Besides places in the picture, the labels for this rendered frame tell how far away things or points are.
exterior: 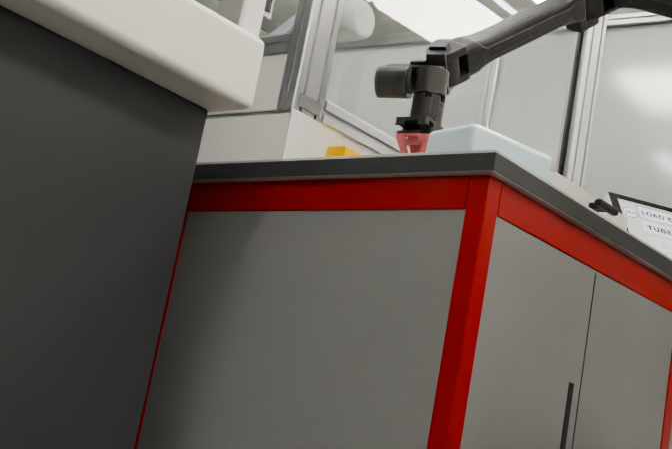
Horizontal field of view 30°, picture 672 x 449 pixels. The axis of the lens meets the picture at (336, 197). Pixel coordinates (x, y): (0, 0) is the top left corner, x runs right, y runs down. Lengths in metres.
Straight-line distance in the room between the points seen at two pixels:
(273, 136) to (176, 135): 0.48
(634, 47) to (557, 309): 2.64
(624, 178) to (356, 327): 2.58
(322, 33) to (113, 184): 0.71
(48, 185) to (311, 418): 0.45
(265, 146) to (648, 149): 2.15
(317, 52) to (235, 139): 0.21
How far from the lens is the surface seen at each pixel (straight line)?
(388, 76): 2.22
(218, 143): 2.27
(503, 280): 1.60
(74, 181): 1.61
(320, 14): 2.25
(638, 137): 4.16
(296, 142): 2.17
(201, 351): 1.81
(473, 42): 2.30
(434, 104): 2.19
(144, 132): 1.69
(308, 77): 2.21
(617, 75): 4.27
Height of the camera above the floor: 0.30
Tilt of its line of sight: 14 degrees up
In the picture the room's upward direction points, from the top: 11 degrees clockwise
